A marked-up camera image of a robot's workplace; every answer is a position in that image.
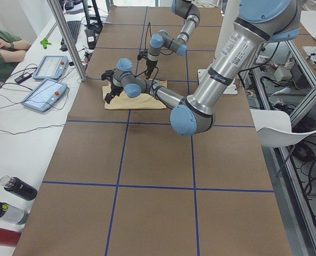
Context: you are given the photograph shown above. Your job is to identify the black keyboard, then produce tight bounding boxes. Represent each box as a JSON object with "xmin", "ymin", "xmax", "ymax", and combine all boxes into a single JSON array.
[{"xmin": 67, "ymin": 20, "xmax": 81, "ymax": 44}]

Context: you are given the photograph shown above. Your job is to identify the white pedestal column with base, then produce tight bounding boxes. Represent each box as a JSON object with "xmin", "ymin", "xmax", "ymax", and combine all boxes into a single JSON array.
[{"xmin": 198, "ymin": 0, "xmax": 240, "ymax": 94}]

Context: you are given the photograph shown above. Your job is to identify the near blue teach pendant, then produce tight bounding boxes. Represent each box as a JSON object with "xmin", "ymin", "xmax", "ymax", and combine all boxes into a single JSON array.
[{"xmin": 21, "ymin": 78, "xmax": 68, "ymax": 113}]

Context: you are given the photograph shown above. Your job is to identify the person in green shirt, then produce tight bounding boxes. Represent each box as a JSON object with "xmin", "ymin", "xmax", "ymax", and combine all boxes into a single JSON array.
[{"xmin": 0, "ymin": 29, "xmax": 31, "ymax": 82}]

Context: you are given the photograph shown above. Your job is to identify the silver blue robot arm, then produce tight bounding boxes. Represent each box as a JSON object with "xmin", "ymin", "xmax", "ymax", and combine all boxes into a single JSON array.
[
  {"xmin": 101, "ymin": 1, "xmax": 302, "ymax": 136},
  {"xmin": 137, "ymin": 1, "xmax": 200, "ymax": 79}
]

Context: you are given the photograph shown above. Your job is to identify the black water bottle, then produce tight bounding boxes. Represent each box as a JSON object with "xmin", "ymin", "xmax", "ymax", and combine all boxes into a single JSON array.
[{"xmin": 0, "ymin": 175, "xmax": 37, "ymax": 201}]

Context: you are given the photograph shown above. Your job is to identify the black small device on table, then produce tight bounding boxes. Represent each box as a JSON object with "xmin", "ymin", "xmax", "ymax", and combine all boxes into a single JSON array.
[{"xmin": 14, "ymin": 73, "xmax": 32, "ymax": 84}]

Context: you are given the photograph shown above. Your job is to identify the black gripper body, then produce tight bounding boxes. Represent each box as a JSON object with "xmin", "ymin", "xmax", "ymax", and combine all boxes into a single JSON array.
[
  {"xmin": 108, "ymin": 82, "xmax": 123, "ymax": 100},
  {"xmin": 146, "ymin": 59, "xmax": 158, "ymax": 74}
]

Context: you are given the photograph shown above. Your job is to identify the white plastic chair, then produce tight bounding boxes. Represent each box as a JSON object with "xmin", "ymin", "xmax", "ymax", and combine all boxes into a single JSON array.
[{"xmin": 250, "ymin": 109, "xmax": 316, "ymax": 148}]

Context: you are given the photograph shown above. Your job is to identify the red bottle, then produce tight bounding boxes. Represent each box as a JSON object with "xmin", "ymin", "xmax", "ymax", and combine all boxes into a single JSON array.
[{"xmin": 0, "ymin": 228, "xmax": 21, "ymax": 247}]

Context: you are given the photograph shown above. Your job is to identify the aluminium frame post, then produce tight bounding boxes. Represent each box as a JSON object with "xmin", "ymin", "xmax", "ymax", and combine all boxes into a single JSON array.
[{"xmin": 47, "ymin": 0, "xmax": 87, "ymax": 82}]

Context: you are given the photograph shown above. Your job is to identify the far blue teach pendant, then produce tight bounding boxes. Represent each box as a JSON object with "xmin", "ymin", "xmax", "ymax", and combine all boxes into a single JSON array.
[{"xmin": 32, "ymin": 55, "xmax": 69, "ymax": 81}]

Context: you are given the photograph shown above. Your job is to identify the blue teach pendant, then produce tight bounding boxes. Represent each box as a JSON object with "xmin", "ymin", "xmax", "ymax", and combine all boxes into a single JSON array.
[
  {"xmin": 32, "ymin": 55, "xmax": 69, "ymax": 81},
  {"xmin": 21, "ymin": 78, "xmax": 68, "ymax": 113}
]

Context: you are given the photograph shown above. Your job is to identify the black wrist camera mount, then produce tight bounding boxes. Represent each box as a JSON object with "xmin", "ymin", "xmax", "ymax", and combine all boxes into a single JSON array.
[
  {"xmin": 101, "ymin": 69, "xmax": 115, "ymax": 82},
  {"xmin": 137, "ymin": 50, "xmax": 148, "ymax": 61}
]

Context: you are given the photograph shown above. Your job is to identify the grey bottle green cap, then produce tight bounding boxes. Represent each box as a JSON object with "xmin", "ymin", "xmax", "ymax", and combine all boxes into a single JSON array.
[{"xmin": 0, "ymin": 202, "xmax": 29, "ymax": 225}]

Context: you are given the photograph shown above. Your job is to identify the yellow printed long-sleeve shirt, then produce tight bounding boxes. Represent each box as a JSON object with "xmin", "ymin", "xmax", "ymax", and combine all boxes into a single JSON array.
[{"xmin": 104, "ymin": 91, "xmax": 167, "ymax": 110}]

